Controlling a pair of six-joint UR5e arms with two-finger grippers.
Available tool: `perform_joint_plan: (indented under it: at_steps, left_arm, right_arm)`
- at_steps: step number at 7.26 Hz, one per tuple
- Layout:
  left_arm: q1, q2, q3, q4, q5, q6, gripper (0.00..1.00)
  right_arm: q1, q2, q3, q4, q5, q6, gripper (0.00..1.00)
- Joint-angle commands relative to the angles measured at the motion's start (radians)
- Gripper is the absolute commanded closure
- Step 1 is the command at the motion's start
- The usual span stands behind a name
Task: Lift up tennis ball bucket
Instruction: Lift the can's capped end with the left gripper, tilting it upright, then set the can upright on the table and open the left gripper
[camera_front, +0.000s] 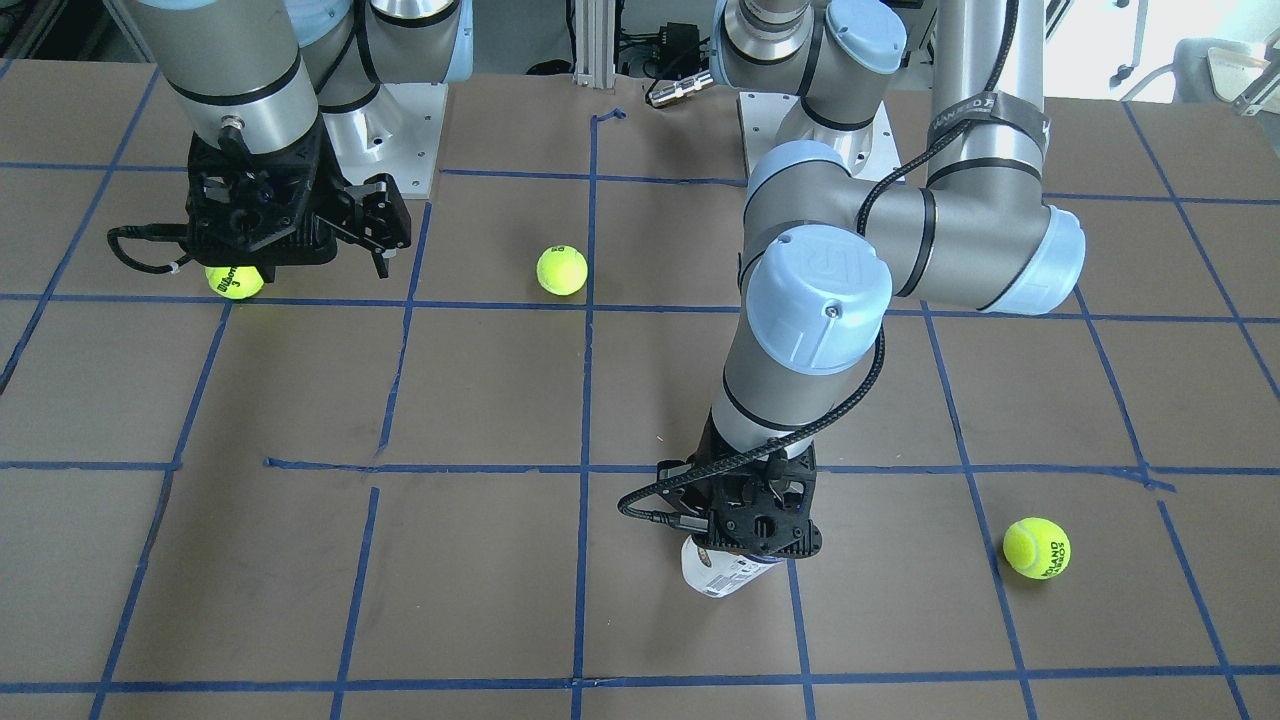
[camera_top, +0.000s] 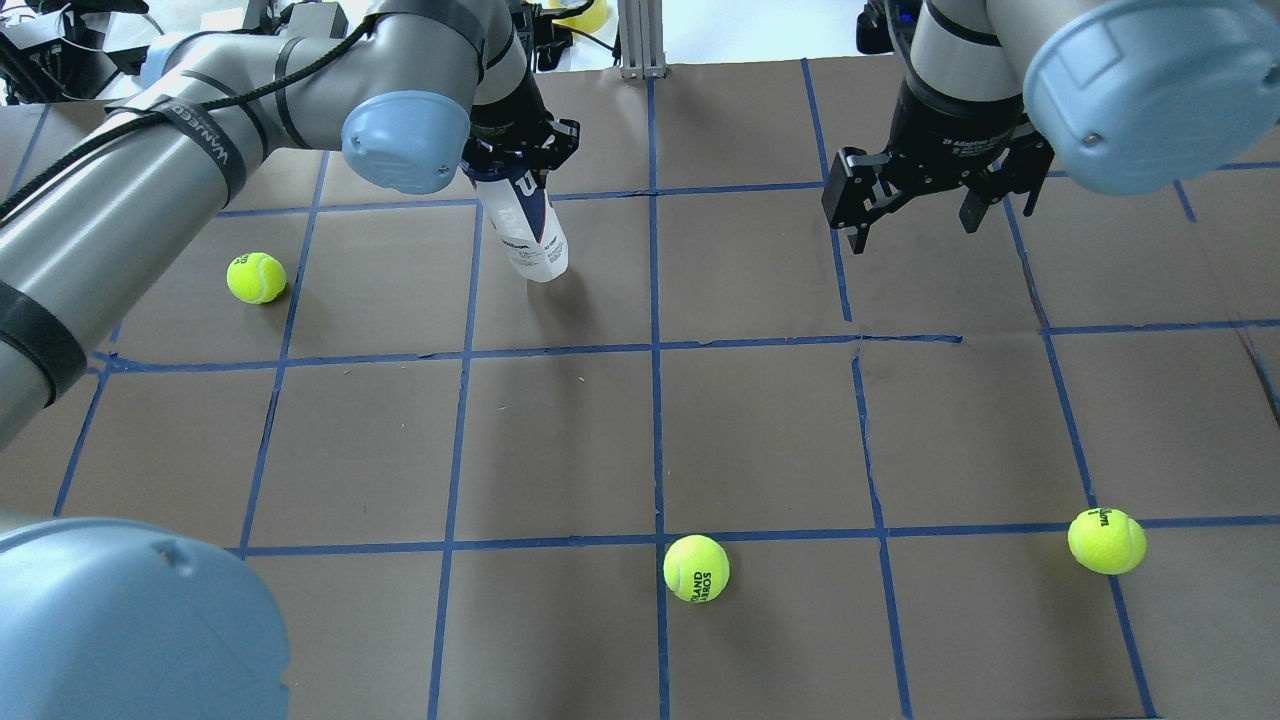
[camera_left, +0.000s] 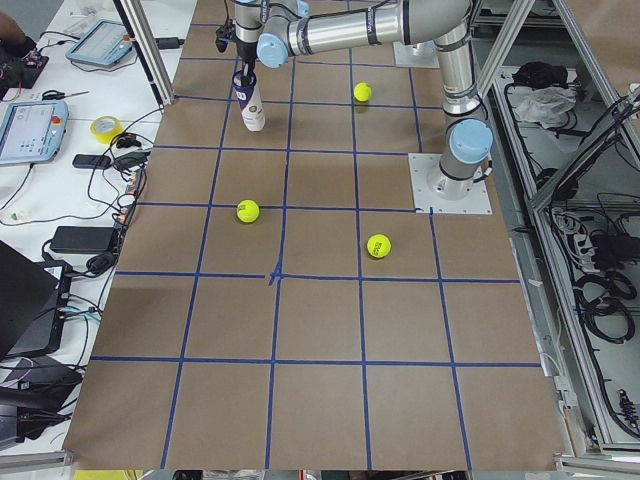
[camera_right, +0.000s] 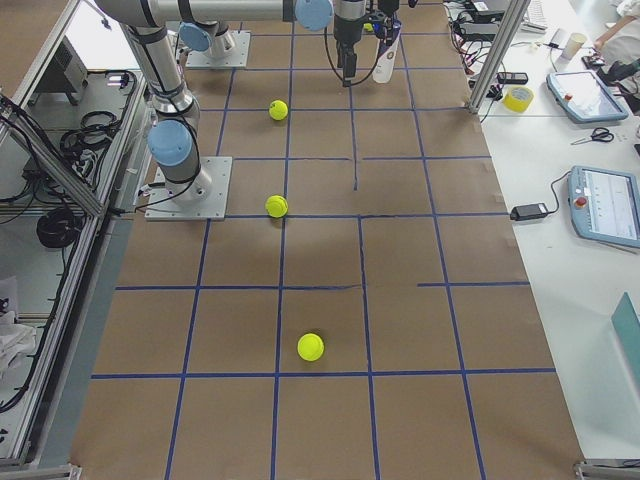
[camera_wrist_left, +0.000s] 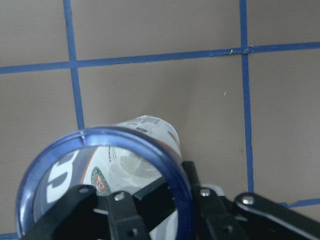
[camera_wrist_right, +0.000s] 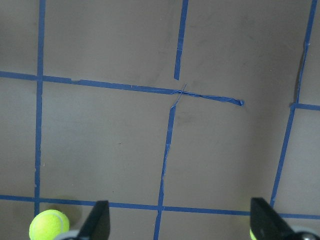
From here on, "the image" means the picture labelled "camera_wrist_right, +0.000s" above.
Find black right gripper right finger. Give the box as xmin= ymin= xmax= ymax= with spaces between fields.
xmin=250 ymin=197 xmax=297 ymax=240

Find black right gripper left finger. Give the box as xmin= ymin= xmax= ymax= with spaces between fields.
xmin=77 ymin=200 xmax=110 ymax=240

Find tennis ball with black print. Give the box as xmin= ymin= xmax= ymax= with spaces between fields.
xmin=29 ymin=209 xmax=70 ymax=240

